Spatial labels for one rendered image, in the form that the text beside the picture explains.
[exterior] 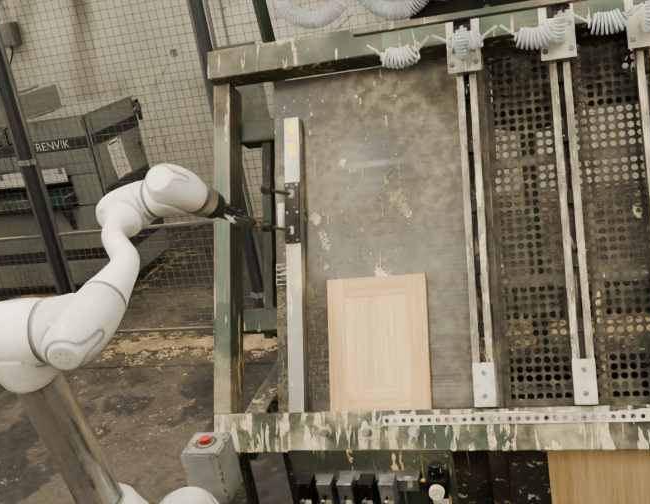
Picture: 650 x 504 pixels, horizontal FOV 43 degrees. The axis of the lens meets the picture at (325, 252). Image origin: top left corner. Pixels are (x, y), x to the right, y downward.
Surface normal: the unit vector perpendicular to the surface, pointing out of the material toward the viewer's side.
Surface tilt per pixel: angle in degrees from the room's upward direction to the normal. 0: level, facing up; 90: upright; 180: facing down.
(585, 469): 90
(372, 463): 90
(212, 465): 90
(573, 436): 60
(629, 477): 90
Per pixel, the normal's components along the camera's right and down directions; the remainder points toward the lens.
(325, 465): -0.25, 0.36
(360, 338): -0.30, -0.16
